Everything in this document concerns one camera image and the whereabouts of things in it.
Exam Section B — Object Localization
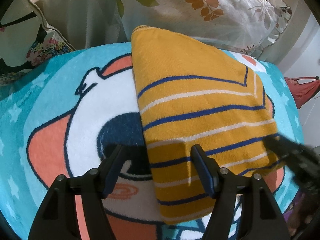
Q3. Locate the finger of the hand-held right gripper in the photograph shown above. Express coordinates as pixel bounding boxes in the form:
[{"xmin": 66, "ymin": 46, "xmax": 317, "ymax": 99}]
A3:
[{"xmin": 264, "ymin": 134, "xmax": 297, "ymax": 159}]

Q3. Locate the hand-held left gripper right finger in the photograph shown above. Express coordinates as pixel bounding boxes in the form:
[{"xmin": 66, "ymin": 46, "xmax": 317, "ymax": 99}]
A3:
[{"xmin": 190, "ymin": 144, "xmax": 292, "ymax": 240}]

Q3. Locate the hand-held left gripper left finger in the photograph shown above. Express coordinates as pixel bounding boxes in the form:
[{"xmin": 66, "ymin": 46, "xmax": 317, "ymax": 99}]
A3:
[{"xmin": 28, "ymin": 144, "xmax": 125, "ymax": 240}]

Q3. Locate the yellow striped sweater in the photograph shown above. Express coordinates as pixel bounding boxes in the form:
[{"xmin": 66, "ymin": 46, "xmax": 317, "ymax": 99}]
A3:
[{"xmin": 131, "ymin": 25, "xmax": 286, "ymax": 226}]

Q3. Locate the red cloth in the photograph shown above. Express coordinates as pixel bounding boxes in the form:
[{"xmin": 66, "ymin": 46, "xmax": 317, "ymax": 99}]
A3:
[{"xmin": 284, "ymin": 76, "xmax": 320, "ymax": 110}]

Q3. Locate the blue cartoon print blanket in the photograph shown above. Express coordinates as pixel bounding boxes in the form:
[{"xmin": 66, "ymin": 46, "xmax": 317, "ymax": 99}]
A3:
[{"xmin": 0, "ymin": 41, "xmax": 307, "ymax": 240}]

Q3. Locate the white leaf print pillow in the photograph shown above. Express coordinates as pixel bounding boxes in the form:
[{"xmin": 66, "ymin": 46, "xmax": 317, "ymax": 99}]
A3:
[{"xmin": 104, "ymin": 0, "xmax": 293, "ymax": 61}]

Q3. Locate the black floral print pillow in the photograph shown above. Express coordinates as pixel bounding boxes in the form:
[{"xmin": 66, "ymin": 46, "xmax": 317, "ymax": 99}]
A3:
[{"xmin": 0, "ymin": 0, "xmax": 77, "ymax": 87}]

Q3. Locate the plain beige pillow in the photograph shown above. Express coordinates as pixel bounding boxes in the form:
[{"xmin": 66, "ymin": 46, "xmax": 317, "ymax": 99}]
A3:
[{"xmin": 24, "ymin": 0, "xmax": 132, "ymax": 50}]

